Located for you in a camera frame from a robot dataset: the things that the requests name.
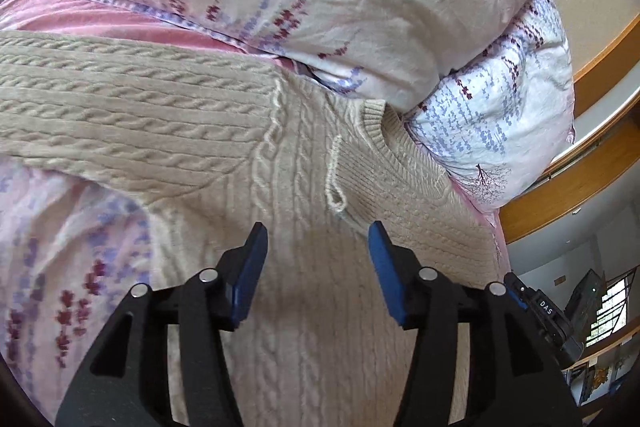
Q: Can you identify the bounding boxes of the beige cable knit sweater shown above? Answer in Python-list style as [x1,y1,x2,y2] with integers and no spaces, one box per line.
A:
[0,28,511,427]

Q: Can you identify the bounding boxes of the wooden curved headboard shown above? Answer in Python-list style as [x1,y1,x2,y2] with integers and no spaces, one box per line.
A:
[500,18,639,244]

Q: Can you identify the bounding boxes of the pink floral bed sheet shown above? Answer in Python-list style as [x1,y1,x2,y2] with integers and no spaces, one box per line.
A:
[0,0,511,423]

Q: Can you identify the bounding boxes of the white lavender print pillow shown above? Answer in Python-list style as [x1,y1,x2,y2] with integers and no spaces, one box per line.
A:
[405,0,575,213]

